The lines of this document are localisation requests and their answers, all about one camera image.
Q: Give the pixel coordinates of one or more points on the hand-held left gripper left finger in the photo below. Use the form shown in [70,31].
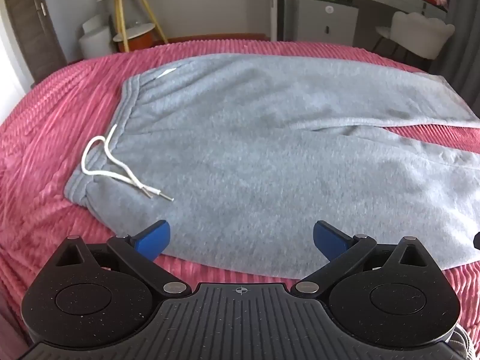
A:
[153,238]

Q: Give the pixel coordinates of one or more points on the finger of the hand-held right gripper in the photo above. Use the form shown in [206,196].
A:
[477,240]

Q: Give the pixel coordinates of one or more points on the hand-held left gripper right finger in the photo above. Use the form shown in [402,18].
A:
[330,238]

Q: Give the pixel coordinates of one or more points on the grey pants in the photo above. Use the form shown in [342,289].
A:
[243,138]

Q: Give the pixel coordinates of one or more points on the pink ribbed blanket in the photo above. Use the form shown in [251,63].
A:
[56,120]

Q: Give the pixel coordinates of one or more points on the grey curtain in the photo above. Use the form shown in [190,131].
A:
[461,45]

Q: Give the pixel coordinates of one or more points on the orange round box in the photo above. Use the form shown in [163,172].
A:
[137,42]

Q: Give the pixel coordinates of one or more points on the white round stool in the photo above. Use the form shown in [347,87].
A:
[95,43]

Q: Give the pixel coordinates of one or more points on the grey white cabinet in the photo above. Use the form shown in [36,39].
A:
[324,22]

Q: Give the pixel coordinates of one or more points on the white shell-back chair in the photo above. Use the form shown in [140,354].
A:
[420,32]

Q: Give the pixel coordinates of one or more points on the yellow-legged tiered side table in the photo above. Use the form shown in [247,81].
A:
[122,18]

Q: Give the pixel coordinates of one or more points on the dark wooden door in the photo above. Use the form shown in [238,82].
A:
[26,18]

